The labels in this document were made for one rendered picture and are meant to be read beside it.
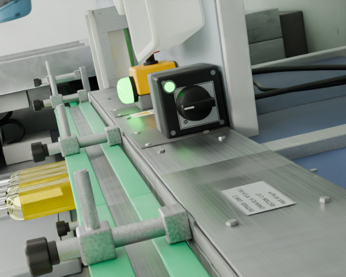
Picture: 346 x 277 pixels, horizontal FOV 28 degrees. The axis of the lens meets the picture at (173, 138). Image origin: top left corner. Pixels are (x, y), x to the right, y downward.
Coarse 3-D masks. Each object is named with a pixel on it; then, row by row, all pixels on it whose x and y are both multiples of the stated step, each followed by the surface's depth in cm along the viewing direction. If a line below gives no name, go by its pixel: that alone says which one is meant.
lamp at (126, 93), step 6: (126, 78) 116; (132, 78) 115; (120, 84) 115; (126, 84) 115; (132, 84) 115; (120, 90) 115; (126, 90) 115; (132, 90) 115; (120, 96) 116; (126, 96) 115; (132, 96) 115; (126, 102) 116; (132, 102) 117
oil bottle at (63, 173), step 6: (42, 174) 140; (48, 174) 139; (54, 174) 138; (60, 174) 137; (66, 174) 137; (18, 180) 139; (24, 180) 138; (30, 180) 137; (36, 180) 136; (42, 180) 136; (48, 180) 136; (12, 186) 136; (18, 186) 135; (6, 192) 137
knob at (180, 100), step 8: (184, 88) 85; (192, 88) 84; (200, 88) 84; (184, 96) 84; (192, 96) 84; (200, 96) 84; (208, 96) 84; (176, 104) 85; (184, 104) 83; (192, 104) 83; (200, 104) 83; (208, 104) 83; (184, 112) 83; (192, 112) 84; (200, 112) 84; (208, 112) 85; (192, 120) 86
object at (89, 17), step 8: (88, 16) 174; (88, 24) 175; (96, 24) 160; (88, 32) 175; (96, 32) 159; (96, 40) 160; (96, 48) 160; (96, 56) 176; (96, 64) 177; (104, 64) 162; (96, 72) 177; (104, 72) 161; (104, 80) 162
